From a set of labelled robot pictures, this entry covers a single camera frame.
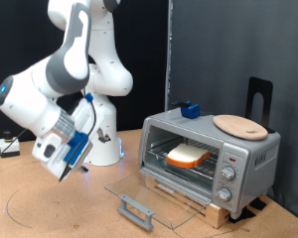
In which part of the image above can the wrist camera on blue mount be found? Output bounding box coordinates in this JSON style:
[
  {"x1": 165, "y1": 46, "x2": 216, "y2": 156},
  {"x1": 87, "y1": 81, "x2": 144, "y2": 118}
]
[{"x1": 63, "y1": 130, "x2": 93, "y2": 167}]

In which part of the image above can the spatula with blue grip block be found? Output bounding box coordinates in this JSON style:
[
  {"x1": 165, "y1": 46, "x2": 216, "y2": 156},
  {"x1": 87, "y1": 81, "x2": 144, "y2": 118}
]
[{"x1": 171, "y1": 100, "x2": 202, "y2": 120}]

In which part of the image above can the wire oven rack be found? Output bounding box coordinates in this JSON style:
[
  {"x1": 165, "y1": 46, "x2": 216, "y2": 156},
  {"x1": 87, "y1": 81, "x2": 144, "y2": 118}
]
[{"x1": 146, "y1": 136, "x2": 222, "y2": 181}]

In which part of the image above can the slice of white bread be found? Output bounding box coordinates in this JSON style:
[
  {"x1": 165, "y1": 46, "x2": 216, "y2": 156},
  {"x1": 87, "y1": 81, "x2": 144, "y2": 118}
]
[{"x1": 165, "y1": 143, "x2": 212, "y2": 169}]

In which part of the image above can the black metal bookend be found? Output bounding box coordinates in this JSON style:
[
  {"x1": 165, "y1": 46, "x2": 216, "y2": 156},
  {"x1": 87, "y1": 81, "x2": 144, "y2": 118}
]
[{"x1": 245, "y1": 76, "x2": 276, "y2": 134}]

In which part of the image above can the silver oven knob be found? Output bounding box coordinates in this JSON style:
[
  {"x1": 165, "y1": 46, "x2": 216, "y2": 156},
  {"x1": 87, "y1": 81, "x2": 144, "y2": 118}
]
[
  {"x1": 216, "y1": 186, "x2": 233, "y2": 202},
  {"x1": 221, "y1": 165, "x2": 237, "y2": 181}
]

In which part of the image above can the emergency stop button box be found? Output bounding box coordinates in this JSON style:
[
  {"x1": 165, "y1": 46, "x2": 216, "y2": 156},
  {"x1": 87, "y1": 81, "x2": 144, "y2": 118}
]
[{"x1": 0, "y1": 130, "x2": 21, "y2": 158}]

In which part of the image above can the wooden block base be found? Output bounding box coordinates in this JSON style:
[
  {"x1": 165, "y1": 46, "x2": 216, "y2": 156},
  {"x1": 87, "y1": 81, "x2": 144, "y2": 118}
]
[{"x1": 144, "y1": 175, "x2": 231, "y2": 230}]

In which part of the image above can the black foam pad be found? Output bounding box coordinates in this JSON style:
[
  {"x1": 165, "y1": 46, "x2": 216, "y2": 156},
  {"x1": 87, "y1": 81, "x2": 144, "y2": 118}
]
[
  {"x1": 249, "y1": 196, "x2": 268, "y2": 211},
  {"x1": 227, "y1": 206, "x2": 256, "y2": 224}
]

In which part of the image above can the black backdrop curtain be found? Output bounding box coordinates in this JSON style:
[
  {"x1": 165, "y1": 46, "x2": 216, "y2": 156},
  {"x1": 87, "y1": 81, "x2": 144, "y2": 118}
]
[{"x1": 0, "y1": 0, "x2": 170, "y2": 143}]

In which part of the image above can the vertical metal pole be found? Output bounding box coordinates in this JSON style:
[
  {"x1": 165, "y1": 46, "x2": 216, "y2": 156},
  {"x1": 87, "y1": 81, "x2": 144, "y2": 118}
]
[{"x1": 164, "y1": 0, "x2": 174, "y2": 112}]

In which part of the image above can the black camera cable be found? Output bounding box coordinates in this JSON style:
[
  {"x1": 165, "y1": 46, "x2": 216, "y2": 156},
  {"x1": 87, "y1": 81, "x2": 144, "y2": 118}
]
[{"x1": 0, "y1": 87, "x2": 98, "y2": 182}]

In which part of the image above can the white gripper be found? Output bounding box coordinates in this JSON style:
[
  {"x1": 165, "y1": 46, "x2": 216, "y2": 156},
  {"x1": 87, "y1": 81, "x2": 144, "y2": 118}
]
[{"x1": 43, "y1": 98, "x2": 101, "y2": 179}]

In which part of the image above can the silver toaster oven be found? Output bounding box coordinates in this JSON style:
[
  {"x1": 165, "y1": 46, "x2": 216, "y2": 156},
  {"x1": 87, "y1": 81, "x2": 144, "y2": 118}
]
[{"x1": 137, "y1": 109, "x2": 282, "y2": 220}]

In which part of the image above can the grey backdrop curtain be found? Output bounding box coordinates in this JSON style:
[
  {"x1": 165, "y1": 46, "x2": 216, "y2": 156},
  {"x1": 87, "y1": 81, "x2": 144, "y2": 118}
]
[{"x1": 171, "y1": 0, "x2": 298, "y2": 224}]

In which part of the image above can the round wooden cutting board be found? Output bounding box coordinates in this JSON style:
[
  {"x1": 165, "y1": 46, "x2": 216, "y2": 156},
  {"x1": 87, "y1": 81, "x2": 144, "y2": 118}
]
[{"x1": 213, "y1": 114, "x2": 269, "y2": 142}]

